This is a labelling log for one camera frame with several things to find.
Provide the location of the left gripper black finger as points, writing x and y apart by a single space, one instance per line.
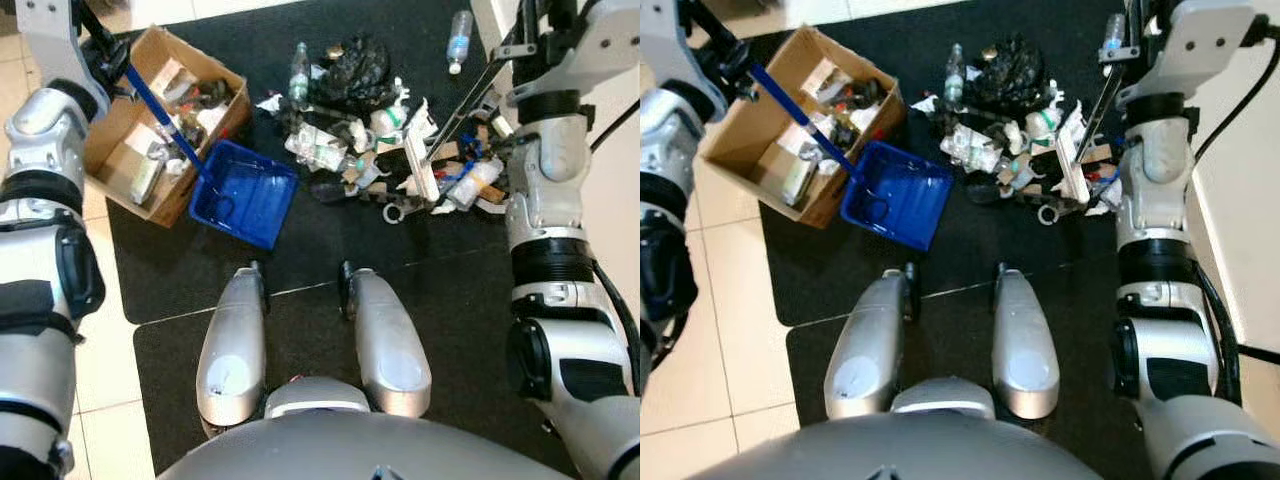
125 58
738 86
748 58
118 86

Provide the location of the blue plastic dustpan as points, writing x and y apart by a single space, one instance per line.
250 195
900 195

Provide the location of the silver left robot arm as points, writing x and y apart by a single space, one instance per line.
40 140
665 130

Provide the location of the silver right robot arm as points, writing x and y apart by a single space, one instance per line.
1155 170
550 180

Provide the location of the black floor mat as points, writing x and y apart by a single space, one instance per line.
1000 250
950 300
300 250
460 330

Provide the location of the white paper carton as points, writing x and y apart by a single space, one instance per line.
170 80
825 77

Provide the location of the open brown cardboard box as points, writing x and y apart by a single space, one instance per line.
115 150
735 150

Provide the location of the clear water bottle white cap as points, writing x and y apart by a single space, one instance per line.
459 42

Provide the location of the dark crumpled rubbish piece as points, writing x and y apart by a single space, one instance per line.
207 96
860 100

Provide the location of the white cup with green band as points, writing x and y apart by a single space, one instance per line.
1043 123
386 122

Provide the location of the crumpled black plastic bag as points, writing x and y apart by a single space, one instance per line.
355 75
1008 72

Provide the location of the white paper scrap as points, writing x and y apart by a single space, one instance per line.
925 103
272 101

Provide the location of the greenish clear plastic bottle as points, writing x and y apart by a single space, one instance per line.
298 75
955 75

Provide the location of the crushed white plastic bottle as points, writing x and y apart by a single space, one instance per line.
970 147
315 147

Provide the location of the small black rubbish piece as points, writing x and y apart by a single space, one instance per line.
327 190
986 192

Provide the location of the silver left robot leg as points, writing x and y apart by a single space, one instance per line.
865 350
230 350

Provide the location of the silver robot leg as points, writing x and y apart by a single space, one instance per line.
865 350
1025 340
230 350
390 340

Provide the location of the silver right robot leg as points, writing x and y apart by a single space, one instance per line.
390 340
1025 340

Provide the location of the grey robot torso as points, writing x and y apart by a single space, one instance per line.
350 445
900 450

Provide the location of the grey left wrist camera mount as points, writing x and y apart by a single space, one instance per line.
45 40
665 40

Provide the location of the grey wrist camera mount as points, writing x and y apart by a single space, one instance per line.
665 40
595 50
45 40
1200 45

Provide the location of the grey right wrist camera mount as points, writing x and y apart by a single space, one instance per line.
1200 45
595 50

